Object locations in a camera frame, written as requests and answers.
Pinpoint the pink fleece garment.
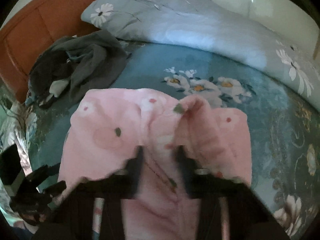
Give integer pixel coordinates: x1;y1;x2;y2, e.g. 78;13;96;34
59;89;252;239

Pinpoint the teal floral bed sheet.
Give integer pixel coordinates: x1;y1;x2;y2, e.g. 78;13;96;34
114;42;319;239

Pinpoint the dark grey garment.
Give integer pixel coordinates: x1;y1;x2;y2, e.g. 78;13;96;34
25;30;129;108

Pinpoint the orange-brown headboard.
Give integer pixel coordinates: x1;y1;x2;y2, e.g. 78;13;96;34
1;0;97;102

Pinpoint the grey-blue daisy quilt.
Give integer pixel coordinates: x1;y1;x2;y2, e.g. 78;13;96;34
81;0;319;108

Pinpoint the white black-striped wardrobe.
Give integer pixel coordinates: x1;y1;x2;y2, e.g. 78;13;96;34
213;0;319;60

